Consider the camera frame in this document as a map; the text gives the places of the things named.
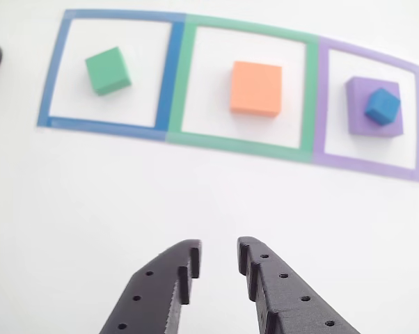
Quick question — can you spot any purple square block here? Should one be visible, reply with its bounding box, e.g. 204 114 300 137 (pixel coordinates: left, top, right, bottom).
345 76 404 138

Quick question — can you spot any small blue cube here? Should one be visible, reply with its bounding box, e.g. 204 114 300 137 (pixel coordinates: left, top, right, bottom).
364 87 402 127

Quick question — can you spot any orange square block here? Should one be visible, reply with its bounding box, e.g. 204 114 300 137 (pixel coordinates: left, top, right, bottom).
229 61 283 118

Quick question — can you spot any green cube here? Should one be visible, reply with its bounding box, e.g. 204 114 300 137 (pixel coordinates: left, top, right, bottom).
84 47 132 97

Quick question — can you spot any purple tape square frame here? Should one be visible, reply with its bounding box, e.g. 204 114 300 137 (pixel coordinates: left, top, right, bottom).
312 36 419 184

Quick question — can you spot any green tape square frame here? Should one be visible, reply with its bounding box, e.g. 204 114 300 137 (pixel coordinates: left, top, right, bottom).
166 13 320 164

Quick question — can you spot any blue tape square frame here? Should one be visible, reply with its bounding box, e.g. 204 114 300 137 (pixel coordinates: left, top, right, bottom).
37 8 187 142

